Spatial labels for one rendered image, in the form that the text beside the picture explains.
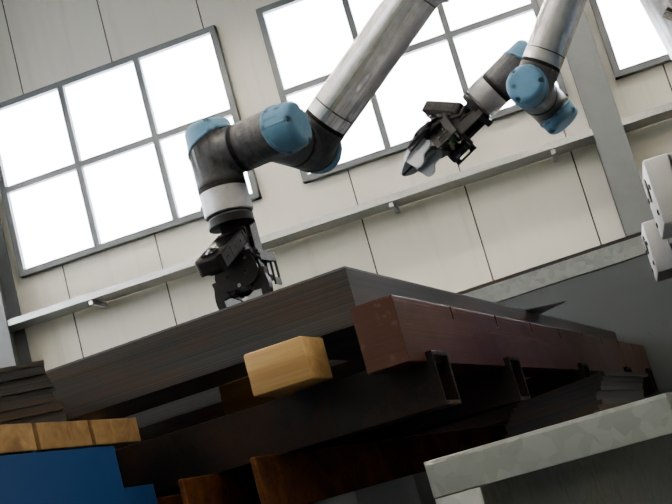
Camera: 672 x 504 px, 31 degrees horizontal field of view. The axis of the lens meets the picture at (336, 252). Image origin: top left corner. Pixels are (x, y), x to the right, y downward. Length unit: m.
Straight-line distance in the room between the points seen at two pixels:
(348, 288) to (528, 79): 1.23
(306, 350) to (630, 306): 1.64
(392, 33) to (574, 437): 1.03
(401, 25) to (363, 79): 0.10
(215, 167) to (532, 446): 0.97
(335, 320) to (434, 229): 10.08
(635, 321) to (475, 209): 8.55
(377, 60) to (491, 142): 9.38
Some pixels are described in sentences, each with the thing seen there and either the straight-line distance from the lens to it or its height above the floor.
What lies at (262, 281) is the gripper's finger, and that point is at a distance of 1.79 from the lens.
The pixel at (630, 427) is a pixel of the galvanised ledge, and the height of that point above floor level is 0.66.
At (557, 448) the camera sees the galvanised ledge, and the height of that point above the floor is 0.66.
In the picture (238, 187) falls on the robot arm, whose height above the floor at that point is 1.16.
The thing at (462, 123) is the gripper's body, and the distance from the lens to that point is 2.46.
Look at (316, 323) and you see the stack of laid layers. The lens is 1.11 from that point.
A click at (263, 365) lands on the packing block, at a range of 1.08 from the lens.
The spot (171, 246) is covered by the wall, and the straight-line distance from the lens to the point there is 11.84.
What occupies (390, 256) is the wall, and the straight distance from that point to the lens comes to 11.21.
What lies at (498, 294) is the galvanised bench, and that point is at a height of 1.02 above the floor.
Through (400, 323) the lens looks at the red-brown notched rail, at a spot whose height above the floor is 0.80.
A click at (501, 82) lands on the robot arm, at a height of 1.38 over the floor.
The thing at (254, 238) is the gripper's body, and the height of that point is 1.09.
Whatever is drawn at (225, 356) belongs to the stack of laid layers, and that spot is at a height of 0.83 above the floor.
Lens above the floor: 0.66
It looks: 12 degrees up
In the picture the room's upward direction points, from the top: 16 degrees counter-clockwise
